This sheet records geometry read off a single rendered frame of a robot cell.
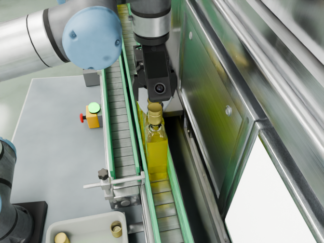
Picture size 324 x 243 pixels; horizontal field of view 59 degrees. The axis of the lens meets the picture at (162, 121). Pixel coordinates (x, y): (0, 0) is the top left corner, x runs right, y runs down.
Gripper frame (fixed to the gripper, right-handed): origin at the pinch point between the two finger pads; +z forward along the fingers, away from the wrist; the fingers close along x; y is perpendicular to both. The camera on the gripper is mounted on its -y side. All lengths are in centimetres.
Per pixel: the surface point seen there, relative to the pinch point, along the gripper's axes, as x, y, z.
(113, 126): 12.2, 21.8, 27.5
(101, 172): 15.5, -5.7, 14.5
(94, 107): 19, 36, 30
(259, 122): -12.7, -21.9, -16.5
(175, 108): -12.0, 26.5, 27.6
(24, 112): 51, 50, 41
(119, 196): 12.1, -6.4, 27.1
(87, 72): 22, 62, 32
